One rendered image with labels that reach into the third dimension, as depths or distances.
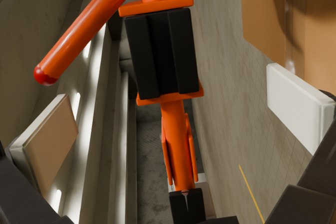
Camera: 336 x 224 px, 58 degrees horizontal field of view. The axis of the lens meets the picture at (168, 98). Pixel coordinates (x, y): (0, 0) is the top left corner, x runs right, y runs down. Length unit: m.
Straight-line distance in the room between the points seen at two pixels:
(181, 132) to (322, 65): 0.14
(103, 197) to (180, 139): 9.96
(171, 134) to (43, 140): 0.15
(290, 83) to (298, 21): 0.16
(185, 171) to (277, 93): 0.15
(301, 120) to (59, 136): 0.13
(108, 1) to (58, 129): 0.14
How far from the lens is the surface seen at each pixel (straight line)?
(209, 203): 0.36
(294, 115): 0.17
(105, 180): 10.55
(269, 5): 0.40
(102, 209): 10.05
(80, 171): 8.19
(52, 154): 0.17
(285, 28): 0.36
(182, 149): 0.30
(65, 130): 0.19
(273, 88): 0.20
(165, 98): 0.26
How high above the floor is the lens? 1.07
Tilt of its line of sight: 1 degrees up
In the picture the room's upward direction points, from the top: 98 degrees counter-clockwise
